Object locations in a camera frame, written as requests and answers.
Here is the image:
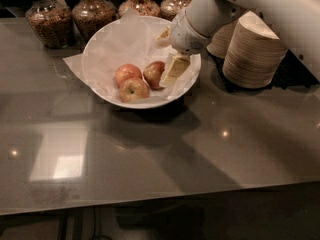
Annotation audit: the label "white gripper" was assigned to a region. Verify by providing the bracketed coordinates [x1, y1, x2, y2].
[155, 8, 210, 87]

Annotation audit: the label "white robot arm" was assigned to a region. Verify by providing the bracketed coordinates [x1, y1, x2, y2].
[156, 0, 320, 85]

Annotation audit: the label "white bowl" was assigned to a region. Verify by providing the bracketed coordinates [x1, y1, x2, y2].
[81, 15, 202, 110]

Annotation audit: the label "front red yellow apple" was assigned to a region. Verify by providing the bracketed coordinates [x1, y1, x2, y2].
[119, 78, 150, 103]

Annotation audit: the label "white paper liner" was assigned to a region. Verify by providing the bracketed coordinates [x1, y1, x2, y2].
[63, 9, 198, 106]

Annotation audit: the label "glass cereal jar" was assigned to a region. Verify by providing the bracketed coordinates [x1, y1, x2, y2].
[160, 0, 192, 21]
[72, 0, 118, 41]
[26, 0, 74, 49]
[118, 0, 160, 17]

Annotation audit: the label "rear stack paper bowls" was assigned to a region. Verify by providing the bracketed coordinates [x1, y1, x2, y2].
[207, 20, 237, 59]

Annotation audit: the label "leftmost glass cereal jar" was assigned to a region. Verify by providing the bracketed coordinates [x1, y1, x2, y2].
[26, 0, 74, 49]

